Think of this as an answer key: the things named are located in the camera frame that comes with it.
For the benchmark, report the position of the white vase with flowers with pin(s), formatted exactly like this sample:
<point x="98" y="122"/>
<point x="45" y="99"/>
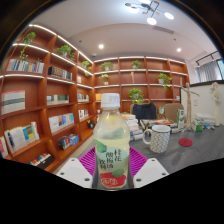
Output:
<point x="216" y="110"/>

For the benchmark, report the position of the wooden artist mannequin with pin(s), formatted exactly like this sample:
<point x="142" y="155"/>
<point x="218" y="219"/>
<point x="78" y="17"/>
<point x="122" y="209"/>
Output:
<point x="189" y="103"/>

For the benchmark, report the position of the dark blue chair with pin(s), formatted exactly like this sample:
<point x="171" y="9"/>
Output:
<point x="145" y="110"/>

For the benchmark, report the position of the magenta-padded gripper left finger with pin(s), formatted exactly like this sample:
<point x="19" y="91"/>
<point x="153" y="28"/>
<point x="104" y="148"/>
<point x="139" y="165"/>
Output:
<point x="71" y="171"/>

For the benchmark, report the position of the wooden shelf unit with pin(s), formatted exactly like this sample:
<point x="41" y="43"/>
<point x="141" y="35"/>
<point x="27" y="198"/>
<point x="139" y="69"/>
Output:
<point x="36" y="100"/>

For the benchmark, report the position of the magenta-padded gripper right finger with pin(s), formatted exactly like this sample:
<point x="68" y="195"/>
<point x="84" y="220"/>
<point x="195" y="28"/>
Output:
<point x="150" y="171"/>

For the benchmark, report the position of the tall green white carton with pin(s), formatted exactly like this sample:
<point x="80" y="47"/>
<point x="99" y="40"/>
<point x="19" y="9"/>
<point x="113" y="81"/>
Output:
<point x="180" y="119"/>

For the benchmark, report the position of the clear yellow drink bottle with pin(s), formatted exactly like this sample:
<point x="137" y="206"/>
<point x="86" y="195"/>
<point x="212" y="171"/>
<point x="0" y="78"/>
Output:
<point x="111" y="143"/>

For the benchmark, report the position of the green and white box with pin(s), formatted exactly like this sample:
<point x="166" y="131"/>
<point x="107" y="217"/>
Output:
<point x="198" y="127"/>

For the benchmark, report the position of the branched ceiling lamp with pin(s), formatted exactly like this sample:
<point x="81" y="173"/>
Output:
<point x="150" y="11"/>

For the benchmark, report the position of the stack of colourful books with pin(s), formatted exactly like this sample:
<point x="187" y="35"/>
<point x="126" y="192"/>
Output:
<point x="133" y="128"/>

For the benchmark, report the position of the recessed ceiling spotlight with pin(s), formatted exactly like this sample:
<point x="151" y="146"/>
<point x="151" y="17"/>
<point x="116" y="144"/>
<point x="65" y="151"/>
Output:
<point x="101" y="46"/>
<point x="179" y="49"/>

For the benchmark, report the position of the white patterned mug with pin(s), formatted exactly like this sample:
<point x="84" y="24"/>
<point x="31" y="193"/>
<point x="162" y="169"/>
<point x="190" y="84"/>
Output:
<point x="160" y="140"/>

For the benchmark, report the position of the grey curtain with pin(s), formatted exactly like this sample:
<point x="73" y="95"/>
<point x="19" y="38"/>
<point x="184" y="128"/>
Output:
<point x="208" y="71"/>

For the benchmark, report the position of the window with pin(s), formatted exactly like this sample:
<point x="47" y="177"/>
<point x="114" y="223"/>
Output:
<point x="221" y="68"/>

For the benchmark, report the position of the black track light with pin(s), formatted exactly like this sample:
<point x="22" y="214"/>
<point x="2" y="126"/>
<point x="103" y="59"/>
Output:
<point x="208" y="56"/>

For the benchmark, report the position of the stack of white packs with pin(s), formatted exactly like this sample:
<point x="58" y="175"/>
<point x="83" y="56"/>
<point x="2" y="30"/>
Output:
<point x="206" y="118"/>

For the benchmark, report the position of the stack of dark books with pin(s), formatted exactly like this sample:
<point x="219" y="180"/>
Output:
<point x="166" y="123"/>

